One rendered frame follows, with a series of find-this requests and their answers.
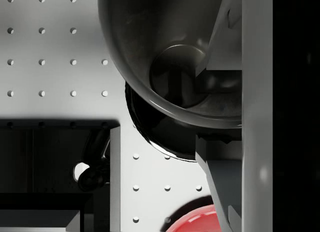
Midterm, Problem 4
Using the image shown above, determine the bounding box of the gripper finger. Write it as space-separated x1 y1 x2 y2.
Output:
195 0 243 94
195 134 243 232

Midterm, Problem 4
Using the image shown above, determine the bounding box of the black mug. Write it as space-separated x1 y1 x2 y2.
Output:
97 0 243 163

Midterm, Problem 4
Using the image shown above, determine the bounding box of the red plate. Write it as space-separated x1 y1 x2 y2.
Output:
159 195 222 232

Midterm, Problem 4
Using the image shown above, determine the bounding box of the black stove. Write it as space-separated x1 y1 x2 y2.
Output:
0 118 122 232

